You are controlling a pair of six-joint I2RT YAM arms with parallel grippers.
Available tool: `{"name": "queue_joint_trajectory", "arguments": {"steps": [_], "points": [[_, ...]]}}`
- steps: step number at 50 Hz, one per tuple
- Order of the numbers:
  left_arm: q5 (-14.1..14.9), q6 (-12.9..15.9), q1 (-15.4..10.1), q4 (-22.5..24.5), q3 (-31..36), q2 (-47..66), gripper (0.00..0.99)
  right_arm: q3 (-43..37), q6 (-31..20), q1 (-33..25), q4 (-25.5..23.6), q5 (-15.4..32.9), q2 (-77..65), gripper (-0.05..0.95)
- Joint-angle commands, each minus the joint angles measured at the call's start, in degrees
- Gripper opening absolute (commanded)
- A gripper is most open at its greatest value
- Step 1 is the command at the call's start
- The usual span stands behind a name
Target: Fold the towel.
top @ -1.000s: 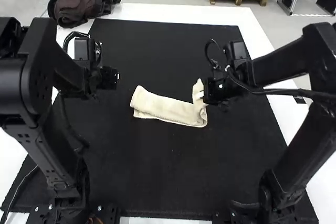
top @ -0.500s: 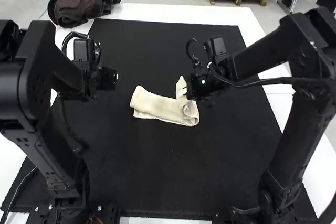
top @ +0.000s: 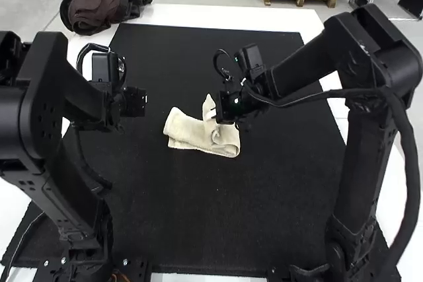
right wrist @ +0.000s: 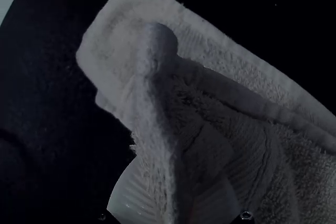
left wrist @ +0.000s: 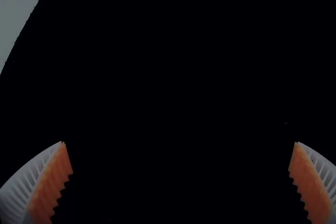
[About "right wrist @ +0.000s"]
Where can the pale towel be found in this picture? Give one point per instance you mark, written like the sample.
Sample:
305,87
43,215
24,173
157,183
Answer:
210,90

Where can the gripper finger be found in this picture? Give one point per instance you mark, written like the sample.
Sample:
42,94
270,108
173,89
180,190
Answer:
215,203
136,197

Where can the black mat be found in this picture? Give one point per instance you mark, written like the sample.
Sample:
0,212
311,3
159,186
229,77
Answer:
47,103

